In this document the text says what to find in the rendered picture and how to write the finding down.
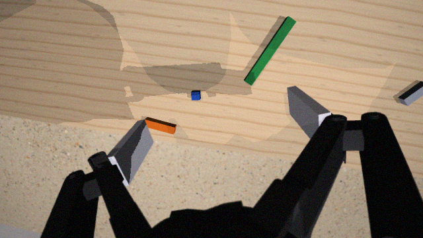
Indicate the orange rod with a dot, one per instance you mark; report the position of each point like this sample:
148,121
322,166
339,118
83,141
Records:
160,125

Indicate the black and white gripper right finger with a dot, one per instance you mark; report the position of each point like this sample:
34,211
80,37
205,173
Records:
394,203

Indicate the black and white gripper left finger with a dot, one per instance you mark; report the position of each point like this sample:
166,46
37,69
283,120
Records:
74,212

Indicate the grey rectangular block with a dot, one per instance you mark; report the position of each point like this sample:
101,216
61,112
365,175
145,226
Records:
412,94

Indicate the green rod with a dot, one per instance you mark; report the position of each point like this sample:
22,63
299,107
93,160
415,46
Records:
269,51

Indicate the small blue block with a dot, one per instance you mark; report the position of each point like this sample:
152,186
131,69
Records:
196,95

